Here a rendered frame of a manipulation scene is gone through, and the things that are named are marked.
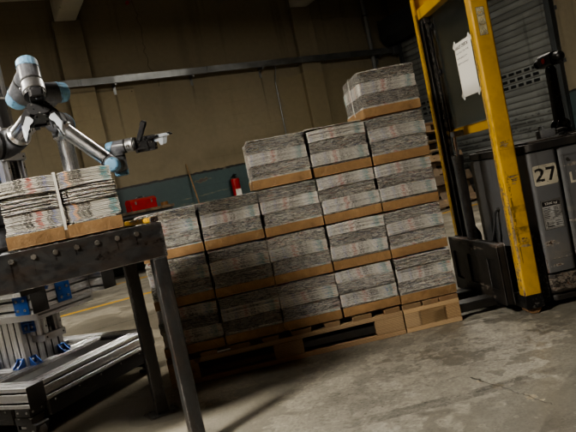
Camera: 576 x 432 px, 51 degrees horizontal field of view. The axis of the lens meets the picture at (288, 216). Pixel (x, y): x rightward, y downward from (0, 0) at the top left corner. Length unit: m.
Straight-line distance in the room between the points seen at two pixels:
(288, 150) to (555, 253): 1.36
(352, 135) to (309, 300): 0.82
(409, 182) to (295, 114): 7.91
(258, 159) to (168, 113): 7.13
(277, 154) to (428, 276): 0.95
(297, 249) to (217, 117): 7.44
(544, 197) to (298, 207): 1.16
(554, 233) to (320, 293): 1.14
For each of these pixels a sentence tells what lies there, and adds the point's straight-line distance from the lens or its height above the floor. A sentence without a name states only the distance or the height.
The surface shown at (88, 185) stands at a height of 0.97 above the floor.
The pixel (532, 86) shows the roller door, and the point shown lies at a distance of 10.00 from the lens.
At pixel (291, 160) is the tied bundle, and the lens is 2.89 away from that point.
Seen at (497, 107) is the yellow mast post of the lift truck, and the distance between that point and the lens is 2.98.
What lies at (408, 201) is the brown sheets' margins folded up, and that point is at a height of 0.63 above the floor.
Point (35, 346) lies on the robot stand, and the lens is 3.29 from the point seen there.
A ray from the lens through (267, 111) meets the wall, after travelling 10.58.
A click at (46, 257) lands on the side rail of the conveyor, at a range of 2.04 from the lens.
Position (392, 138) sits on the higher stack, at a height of 0.95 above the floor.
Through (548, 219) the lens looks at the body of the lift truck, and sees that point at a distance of 3.11.
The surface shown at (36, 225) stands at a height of 0.87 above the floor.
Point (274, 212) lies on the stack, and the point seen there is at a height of 0.72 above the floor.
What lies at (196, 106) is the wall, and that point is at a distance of 10.12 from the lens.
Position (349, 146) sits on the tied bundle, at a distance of 2.94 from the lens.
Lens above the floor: 0.84
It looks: 3 degrees down
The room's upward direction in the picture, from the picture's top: 12 degrees counter-clockwise
